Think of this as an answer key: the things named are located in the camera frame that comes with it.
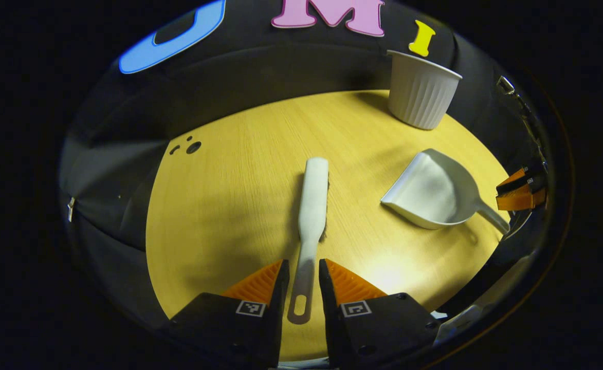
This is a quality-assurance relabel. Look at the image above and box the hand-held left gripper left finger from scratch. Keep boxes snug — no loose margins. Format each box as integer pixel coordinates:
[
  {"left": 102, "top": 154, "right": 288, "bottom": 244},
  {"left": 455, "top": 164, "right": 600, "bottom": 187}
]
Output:
[{"left": 170, "top": 259, "right": 290, "bottom": 368}]

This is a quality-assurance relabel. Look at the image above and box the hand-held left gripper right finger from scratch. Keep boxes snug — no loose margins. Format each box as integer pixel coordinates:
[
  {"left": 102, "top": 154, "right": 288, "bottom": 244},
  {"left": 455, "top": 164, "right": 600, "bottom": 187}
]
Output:
[{"left": 318, "top": 258, "right": 441, "bottom": 368}]

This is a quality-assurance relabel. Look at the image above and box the white plastic dustpan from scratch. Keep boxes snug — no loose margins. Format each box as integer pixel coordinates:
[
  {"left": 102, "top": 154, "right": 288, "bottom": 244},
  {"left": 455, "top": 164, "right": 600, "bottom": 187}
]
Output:
[{"left": 381, "top": 149, "right": 510, "bottom": 235}]

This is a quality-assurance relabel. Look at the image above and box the small white broom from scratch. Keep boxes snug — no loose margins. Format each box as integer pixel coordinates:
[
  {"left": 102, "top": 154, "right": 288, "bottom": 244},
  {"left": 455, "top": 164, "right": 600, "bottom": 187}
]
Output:
[{"left": 287, "top": 157, "right": 330, "bottom": 325}]

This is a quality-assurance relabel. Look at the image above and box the white ribbed cup garbage bin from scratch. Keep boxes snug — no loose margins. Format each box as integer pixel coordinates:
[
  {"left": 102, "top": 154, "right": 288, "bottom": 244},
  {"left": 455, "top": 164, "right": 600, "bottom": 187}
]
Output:
[{"left": 387, "top": 50, "right": 463, "bottom": 130}]

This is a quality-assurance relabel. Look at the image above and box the black backdrop cloth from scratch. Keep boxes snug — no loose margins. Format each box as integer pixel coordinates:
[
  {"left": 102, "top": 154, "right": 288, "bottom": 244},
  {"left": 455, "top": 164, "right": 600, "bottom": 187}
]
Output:
[{"left": 60, "top": 0, "right": 546, "bottom": 329}]

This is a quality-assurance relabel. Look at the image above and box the black cable with connector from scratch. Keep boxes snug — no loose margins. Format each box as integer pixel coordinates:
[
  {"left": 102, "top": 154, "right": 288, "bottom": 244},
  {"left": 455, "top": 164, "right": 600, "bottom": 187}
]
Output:
[{"left": 497, "top": 76, "right": 546, "bottom": 164}]

